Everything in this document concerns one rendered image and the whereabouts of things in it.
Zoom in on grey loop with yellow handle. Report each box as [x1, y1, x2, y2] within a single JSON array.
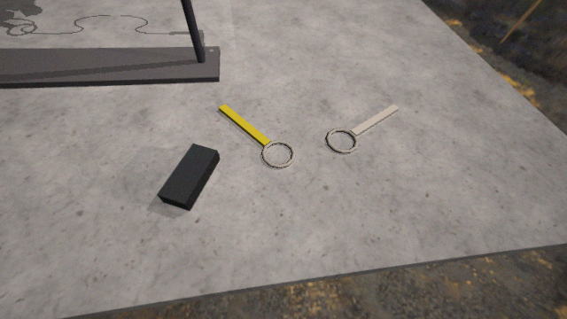
[[219, 105, 296, 168]]

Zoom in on black rectangular block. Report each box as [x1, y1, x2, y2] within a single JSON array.
[[157, 144, 220, 211]]

